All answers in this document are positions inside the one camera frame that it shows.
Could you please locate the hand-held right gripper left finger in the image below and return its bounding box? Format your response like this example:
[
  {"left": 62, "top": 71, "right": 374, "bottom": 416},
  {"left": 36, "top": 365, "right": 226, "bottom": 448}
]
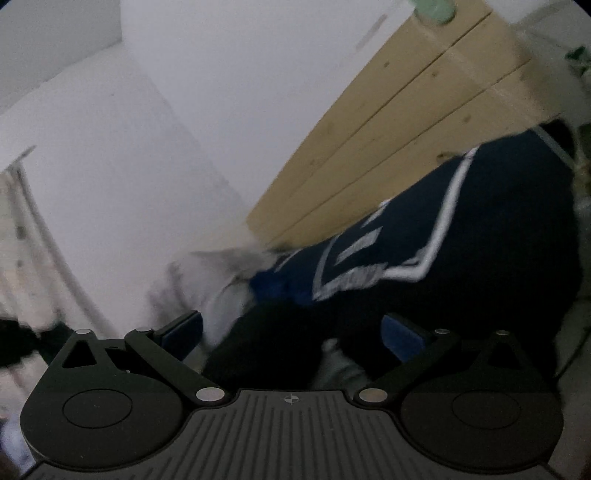
[{"left": 59, "top": 310, "right": 228, "bottom": 409}]

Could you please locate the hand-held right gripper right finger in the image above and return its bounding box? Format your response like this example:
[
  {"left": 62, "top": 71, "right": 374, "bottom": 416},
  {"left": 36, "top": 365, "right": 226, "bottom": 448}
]
[{"left": 353, "top": 311, "right": 528, "bottom": 409}]

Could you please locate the navy jersey with white stripes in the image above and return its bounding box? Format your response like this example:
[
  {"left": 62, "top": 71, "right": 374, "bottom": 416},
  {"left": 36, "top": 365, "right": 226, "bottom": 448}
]
[{"left": 249, "top": 129, "right": 583, "bottom": 370}]

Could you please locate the wooden headboard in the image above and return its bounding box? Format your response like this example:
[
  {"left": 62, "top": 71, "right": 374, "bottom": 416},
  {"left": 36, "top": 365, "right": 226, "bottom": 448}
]
[{"left": 247, "top": 0, "right": 561, "bottom": 254}]

